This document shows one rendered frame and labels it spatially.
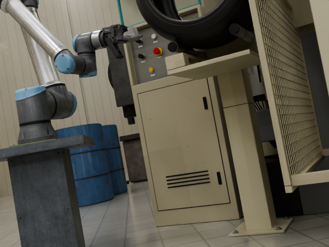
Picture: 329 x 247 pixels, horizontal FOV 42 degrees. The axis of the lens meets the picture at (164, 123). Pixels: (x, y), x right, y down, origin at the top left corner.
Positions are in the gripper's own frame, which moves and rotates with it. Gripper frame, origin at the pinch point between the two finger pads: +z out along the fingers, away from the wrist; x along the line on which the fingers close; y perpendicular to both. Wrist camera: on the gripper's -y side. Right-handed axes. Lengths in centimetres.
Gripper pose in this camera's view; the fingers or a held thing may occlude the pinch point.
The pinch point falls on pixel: (140, 37)
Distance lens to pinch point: 207.1
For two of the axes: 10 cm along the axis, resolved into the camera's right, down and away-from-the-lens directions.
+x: 4.4, -0.3, 9.0
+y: -0.7, -10.0, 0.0
